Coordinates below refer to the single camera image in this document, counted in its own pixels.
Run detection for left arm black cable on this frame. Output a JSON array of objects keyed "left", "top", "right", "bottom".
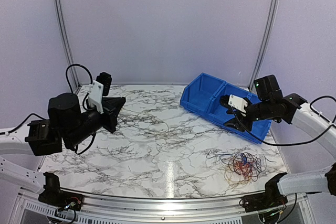
[{"left": 65, "top": 63, "right": 94, "bottom": 96}]

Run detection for right aluminium corner post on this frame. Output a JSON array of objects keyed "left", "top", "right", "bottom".
[{"left": 248, "top": 0, "right": 279, "bottom": 91}]

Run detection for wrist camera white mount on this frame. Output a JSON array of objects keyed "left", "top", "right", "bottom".
[
  {"left": 85, "top": 72, "right": 112, "bottom": 114},
  {"left": 228, "top": 94, "right": 248, "bottom": 112}
]

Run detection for aluminium front rail frame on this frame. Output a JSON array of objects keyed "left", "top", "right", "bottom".
[{"left": 8, "top": 189, "right": 316, "bottom": 223}]

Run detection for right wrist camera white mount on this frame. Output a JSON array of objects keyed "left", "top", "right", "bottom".
[{"left": 228, "top": 94, "right": 248, "bottom": 112}]

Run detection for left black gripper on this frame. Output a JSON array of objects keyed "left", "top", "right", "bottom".
[{"left": 66, "top": 97, "right": 126, "bottom": 148}]

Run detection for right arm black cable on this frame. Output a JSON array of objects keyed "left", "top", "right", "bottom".
[{"left": 236, "top": 95, "right": 336, "bottom": 146}]

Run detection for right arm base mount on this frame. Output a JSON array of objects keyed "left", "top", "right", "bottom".
[{"left": 239, "top": 192, "right": 288, "bottom": 212}]

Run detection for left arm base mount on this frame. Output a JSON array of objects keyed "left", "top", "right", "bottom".
[{"left": 38, "top": 190, "right": 83, "bottom": 211}]

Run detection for blue three-compartment plastic bin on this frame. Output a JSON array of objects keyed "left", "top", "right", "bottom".
[{"left": 180, "top": 72, "right": 273, "bottom": 145}]

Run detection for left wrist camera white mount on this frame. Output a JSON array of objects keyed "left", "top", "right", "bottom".
[{"left": 85, "top": 72, "right": 112, "bottom": 114}]

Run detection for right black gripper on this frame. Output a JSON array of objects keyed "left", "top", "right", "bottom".
[{"left": 223, "top": 98, "right": 272, "bottom": 133}]

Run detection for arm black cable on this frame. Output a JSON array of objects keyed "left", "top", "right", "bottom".
[
  {"left": 65, "top": 63, "right": 94, "bottom": 96},
  {"left": 236, "top": 95, "right": 336, "bottom": 146}
]

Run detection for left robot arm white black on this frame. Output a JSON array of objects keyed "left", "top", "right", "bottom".
[{"left": 1, "top": 93, "right": 126, "bottom": 206}]

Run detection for left aluminium corner post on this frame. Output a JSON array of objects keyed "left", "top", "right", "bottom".
[{"left": 54, "top": 0, "right": 81, "bottom": 90}]

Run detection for aluminium corner post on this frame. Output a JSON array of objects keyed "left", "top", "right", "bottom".
[
  {"left": 54, "top": 0, "right": 81, "bottom": 90},
  {"left": 248, "top": 0, "right": 279, "bottom": 91}
]

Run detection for tangled red blue cable bundle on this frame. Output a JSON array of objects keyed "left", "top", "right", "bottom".
[{"left": 206, "top": 149, "right": 276, "bottom": 189}]

